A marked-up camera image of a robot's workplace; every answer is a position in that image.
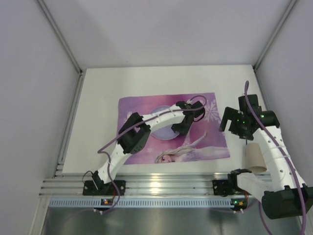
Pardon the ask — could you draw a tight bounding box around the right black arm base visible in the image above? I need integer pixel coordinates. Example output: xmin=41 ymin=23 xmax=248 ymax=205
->
xmin=212 ymin=180 xmax=256 ymax=198

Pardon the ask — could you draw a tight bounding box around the fork with teal handle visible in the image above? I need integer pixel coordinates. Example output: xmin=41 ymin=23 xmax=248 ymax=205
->
xmin=124 ymin=111 xmax=132 ymax=122

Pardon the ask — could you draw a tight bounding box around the left aluminium frame post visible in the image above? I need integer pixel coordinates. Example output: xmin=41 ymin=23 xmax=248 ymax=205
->
xmin=35 ymin=0 xmax=83 ymax=74

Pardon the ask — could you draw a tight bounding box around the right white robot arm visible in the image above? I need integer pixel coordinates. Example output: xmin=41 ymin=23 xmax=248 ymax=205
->
xmin=219 ymin=94 xmax=313 ymax=219

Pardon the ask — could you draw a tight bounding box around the right aluminium frame post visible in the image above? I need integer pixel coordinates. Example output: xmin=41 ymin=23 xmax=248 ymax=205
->
xmin=252 ymin=0 xmax=300 ymax=72

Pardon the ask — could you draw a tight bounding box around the lilac plastic plate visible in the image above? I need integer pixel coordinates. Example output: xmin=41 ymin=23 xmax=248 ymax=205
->
xmin=150 ymin=105 xmax=179 ymax=141

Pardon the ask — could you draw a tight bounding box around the aluminium mounting rail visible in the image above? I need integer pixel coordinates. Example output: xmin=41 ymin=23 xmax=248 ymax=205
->
xmin=38 ymin=172 xmax=305 ymax=198

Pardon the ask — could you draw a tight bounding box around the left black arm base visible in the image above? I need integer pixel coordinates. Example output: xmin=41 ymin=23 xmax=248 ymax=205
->
xmin=83 ymin=180 xmax=126 ymax=196

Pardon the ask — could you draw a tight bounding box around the beige paper cup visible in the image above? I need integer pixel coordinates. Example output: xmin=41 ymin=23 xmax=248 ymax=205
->
xmin=246 ymin=142 xmax=267 ymax=173

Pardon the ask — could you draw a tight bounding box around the aluminium frame post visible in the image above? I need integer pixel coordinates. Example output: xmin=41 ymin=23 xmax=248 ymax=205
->
xmin=252 ymin=0 xmax=300 ymax=72
xmin=35 ymin=0 xmax=83 ymax=74

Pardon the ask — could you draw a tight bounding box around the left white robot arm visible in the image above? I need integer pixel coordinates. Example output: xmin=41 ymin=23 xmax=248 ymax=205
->
xmin=92 ymin=101 xmax=205 ymax=191

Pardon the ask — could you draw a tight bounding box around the purple printed cloth placemat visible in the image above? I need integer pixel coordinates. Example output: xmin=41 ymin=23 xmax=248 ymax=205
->
xmin=117 ymin=93 xmax=230 ymax=165

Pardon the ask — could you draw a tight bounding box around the slotted grey cable duct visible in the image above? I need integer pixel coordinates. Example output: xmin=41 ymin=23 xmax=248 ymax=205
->
xmin=49 ymin=198 xmax=247 ymax=209

